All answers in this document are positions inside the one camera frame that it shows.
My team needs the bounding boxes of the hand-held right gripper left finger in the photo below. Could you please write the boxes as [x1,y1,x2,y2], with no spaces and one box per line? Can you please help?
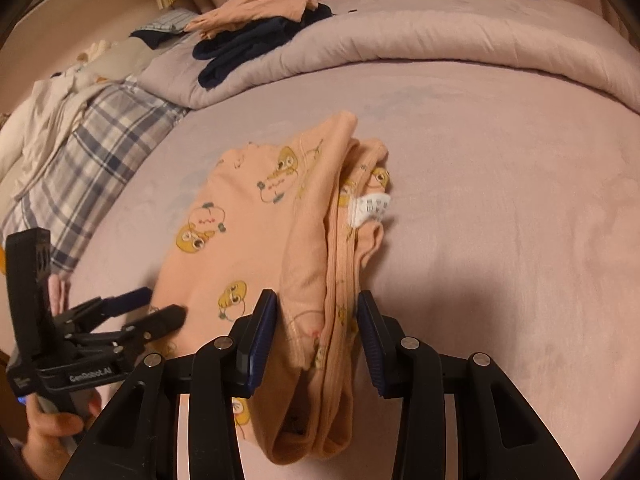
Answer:
[60,288,278,480]

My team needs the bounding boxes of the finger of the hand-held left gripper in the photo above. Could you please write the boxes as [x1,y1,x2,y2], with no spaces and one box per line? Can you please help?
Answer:
[62,287,154,332]
[117,304,188,348]

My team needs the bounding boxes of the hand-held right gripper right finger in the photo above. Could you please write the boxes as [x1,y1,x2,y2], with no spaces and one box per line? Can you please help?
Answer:
[356,290,568,480]

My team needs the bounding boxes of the orange cartoon print shirt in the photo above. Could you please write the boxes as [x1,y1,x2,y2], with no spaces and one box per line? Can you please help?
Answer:
[150,111,393,466]

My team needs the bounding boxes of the person's left hand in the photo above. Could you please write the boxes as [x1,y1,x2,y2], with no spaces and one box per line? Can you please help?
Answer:
[25,389,104,467]

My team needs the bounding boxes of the plaid blanket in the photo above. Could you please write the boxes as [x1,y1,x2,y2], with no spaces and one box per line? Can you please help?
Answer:
[0,80,191,281]

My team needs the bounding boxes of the white crumpled cloth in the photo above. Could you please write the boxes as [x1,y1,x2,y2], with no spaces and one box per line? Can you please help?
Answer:
[0,72,108,201]

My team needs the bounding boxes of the white plush toy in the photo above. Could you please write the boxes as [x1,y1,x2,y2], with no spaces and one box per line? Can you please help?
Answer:
[75,40,146,81]

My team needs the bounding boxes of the dark navy garment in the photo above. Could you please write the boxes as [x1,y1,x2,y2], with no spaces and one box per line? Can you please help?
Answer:
[194,2,333,91]

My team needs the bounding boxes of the grey duvet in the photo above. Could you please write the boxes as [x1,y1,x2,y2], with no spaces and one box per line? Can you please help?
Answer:
[137,0,640,111]

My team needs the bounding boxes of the folded plain orange garment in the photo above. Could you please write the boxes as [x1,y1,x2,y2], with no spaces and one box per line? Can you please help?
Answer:
[185,0,318,38]

